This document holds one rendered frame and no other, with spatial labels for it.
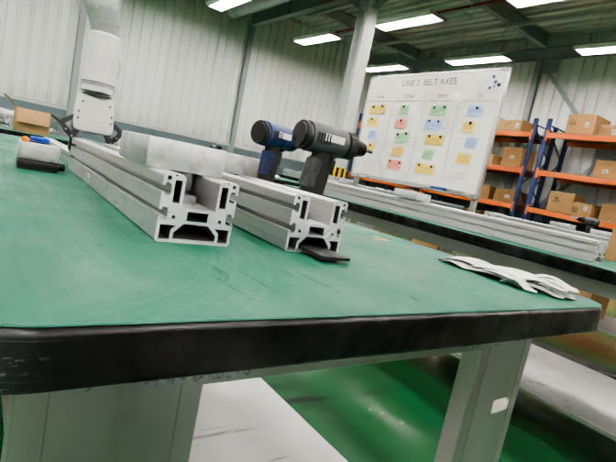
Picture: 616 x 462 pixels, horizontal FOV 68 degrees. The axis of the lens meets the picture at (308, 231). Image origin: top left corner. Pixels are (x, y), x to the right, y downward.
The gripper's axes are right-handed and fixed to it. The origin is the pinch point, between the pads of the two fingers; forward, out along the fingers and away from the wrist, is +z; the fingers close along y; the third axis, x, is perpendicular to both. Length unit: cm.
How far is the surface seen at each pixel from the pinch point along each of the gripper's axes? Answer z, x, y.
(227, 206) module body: 0, 85, -3
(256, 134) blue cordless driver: -13, 40, -29
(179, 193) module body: -1, 84, 3
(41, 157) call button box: 2.1, 20.9, 12.8
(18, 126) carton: 2, -218, 7
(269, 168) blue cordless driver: -5, 40, -34
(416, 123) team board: -66, -153, -283
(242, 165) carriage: -5, 53, -20
